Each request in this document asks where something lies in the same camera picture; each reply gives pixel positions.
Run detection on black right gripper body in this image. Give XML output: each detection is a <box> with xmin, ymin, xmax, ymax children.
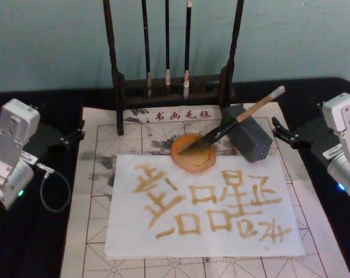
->
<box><xmin>295</xmin><ymin>116</ymin><xmax>343</xmax><ymax>159</ymax></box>

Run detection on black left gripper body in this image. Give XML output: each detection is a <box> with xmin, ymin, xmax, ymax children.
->
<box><xmin>20</xmin><ymin>120</ymin><xmax>67</xmax><ymax>166</ymax></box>

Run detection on grey perforated block holder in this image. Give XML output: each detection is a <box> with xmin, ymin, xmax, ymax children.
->
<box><xmin>221</xmin><ymin>104</ymin><xmax>274</xmax><ymax>164</ymax></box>

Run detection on orange ink dish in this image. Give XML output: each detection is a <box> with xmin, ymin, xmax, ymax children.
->
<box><xmin>170</xmin><ymin>132</ymin><xmax>218</xmax><ymax>174</ymax></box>

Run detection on dark wooden brush rack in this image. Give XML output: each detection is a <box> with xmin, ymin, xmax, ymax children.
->
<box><xmin>102</xmin><ymin>0</ymin><xmax>245</xmax><ymax>137</ymax></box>

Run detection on black table cloth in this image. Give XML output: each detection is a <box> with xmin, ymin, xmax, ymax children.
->
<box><xmin>0</xmin><ymin>76</ymin><xmax>350</xmax><ymax>278</ymax></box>

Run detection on grid-lined felt calligraphy mat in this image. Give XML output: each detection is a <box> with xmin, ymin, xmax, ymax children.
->
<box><xmin>60</xmin><ymin>103</ymin><xmax>350</xmax><ymax>278</ymax></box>

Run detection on white paper with ochre characters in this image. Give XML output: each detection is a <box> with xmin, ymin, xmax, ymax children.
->
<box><xmin>104</xmin><ymin>153</ymin><xmax>306</xmax><ymax>259</ymax></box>

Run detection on large brush with tan handle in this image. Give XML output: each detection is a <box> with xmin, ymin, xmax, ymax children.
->
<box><xmin>177</xmin><ymin>85</ymin><xmax>287</xmax><ymax>155</ymax></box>

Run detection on thin dark looped cable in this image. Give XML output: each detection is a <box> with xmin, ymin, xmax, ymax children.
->
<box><xmin>35</xmin><ymin>163</ymin><xmax>72</xmax><ymax>213</ymax></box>

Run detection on hanging black-handled calligraphy brush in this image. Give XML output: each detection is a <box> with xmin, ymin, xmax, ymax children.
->
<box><xmin>140</xmin><ymin>0</ymin><xmax>153</xmax><ymax>98</ymax></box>
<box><xmin>183</xmin><ymin>0</ymin><xmax>193</xmax><ymax>101</ymax></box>
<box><xmin>163</xmin><ymin>0</ymin><xmax>172</xmax><ymax>94</ymax></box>

